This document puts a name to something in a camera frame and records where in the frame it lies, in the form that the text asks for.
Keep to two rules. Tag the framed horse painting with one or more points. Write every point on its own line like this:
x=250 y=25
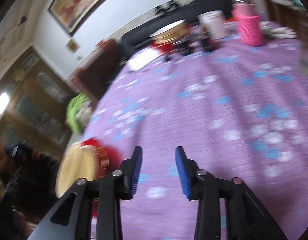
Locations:
x=81 y=2

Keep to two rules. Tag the white work gloves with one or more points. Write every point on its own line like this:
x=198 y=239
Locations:
x=279 y=32

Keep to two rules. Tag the purple floral tablecloth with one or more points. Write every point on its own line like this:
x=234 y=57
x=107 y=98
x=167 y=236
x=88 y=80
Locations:
x=238 y=112

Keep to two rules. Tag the black leather sofa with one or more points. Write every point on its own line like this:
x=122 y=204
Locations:
x=139 y=37

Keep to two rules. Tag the red plate under stack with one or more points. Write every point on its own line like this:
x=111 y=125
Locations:
x=165 y=48

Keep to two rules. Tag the white paper sheet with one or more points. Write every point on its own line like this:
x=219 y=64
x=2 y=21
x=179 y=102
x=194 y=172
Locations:
x=143 y=58

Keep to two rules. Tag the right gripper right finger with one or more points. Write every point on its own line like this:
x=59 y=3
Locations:
x=246 y=216

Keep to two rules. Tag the red transparent flower plate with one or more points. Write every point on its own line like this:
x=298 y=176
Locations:
x=107 y=157

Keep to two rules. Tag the wooden glass cabinet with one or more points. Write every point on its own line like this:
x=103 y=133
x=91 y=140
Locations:
x=33 y=103

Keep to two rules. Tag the beige plastic bowl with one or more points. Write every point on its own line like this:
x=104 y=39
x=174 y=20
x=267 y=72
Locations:
x=79 y=161

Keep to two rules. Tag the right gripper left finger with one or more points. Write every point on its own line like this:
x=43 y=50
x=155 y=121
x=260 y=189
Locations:
x=70 y=217

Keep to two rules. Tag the brown armchair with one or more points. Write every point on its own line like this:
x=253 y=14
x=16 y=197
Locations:
x=98 y=70

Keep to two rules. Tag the seated person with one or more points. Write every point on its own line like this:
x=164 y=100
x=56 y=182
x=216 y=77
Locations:
x=28 y=179

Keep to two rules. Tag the pink sleeved water bottle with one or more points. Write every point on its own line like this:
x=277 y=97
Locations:
x=248 y=22

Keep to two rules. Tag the white plastic cup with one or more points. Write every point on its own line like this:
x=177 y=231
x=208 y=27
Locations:
x=214 y=21

